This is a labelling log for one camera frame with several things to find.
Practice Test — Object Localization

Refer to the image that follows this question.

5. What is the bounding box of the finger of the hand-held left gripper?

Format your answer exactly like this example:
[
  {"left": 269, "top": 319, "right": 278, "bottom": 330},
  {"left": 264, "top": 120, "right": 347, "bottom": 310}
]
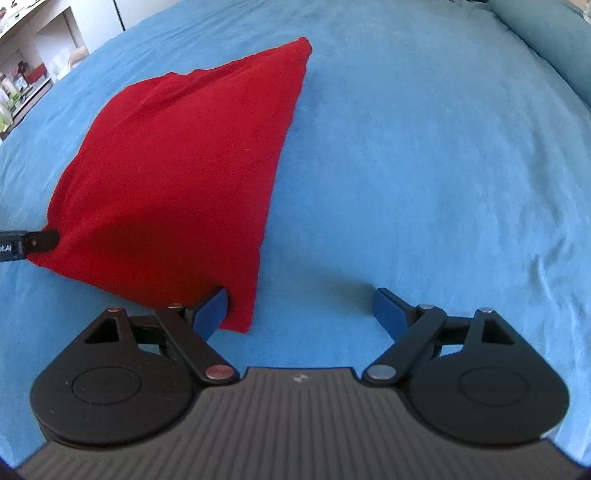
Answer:
[{"left": 22, "top": 229, "right": 61, "bottom": 257}]

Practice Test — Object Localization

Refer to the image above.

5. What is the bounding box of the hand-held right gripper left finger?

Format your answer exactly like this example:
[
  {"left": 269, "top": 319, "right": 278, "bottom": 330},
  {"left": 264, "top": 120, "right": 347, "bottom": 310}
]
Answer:
[{"left": 81, "top": 287, "right": 241, "bottom": 387}]

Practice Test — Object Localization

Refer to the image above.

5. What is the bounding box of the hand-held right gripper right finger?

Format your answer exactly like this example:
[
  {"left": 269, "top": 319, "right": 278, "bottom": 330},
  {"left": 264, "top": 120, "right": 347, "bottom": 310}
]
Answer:
[{"left": 362, "top": 287, "right": 519, "bottom": 387}]

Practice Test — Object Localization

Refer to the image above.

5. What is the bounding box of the red knit sweater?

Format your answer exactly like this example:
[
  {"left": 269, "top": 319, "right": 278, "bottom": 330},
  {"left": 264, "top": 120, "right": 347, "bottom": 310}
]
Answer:
[{"left": 27, "top": 37, "right": 313, "bottom": 334}]

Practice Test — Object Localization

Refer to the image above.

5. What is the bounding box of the blue bed sheet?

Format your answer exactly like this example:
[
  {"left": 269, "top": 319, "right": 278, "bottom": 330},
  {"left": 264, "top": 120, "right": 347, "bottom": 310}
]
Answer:
[{"left": 0, "top": 0, "right": 591, "bottom": 462}]

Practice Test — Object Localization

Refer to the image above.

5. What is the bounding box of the red box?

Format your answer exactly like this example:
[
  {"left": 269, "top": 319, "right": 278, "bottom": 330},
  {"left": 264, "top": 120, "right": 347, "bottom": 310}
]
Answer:
[{"left": 18, "top": 62, "right": 49, "bottom": 85}]

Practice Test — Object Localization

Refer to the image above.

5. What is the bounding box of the white shelf unit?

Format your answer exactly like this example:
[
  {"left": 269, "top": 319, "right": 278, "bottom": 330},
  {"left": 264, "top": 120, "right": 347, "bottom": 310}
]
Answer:
[{"left": 0, "top": 0, "right": 118, "bottom": 142}]

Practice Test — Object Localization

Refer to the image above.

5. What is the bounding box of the teal duvet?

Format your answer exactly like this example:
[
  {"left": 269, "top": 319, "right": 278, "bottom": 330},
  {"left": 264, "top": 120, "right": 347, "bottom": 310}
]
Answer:
[{"left": 488, "top": 0, "right": 591, "bottom": 112}]

